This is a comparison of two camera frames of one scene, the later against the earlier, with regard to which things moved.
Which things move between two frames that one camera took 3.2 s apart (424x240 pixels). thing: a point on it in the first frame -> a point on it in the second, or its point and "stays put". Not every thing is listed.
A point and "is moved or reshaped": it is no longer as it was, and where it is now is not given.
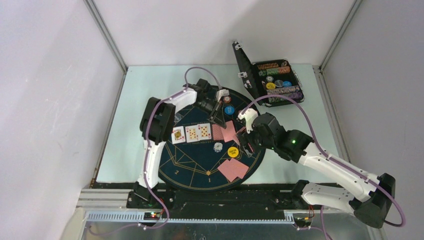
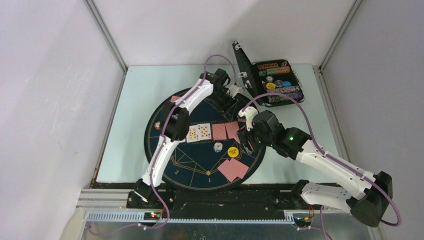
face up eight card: [203, 131] stays put
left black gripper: [217, 116] -> [227, 110]
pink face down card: [229, 133] is moved or reshaped
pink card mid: [217, 132] stays put
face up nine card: [192, 133] stays put
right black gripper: [248, 131] stays put
